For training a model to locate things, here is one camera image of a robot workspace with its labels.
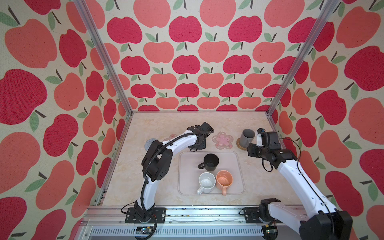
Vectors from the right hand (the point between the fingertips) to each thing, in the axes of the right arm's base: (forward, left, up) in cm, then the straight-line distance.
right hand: (256, 148), depth 82 cm
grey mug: (+10, +3, -5) cm, 12 cm away
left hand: (+4, +30, -10) cm, 32 cm away
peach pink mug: (-15, +16, -14) cm, 26 cm away
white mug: (-16, +25, -14) cm, 33 cm away
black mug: (-5, +24, -12) cm, 27 cm away
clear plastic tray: (-11, +37, -19) cm, 43 cm away
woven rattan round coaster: (+12, +5, -15) cm, 20 cm away
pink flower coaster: (+14, +16, -16) cm, 27 cm away
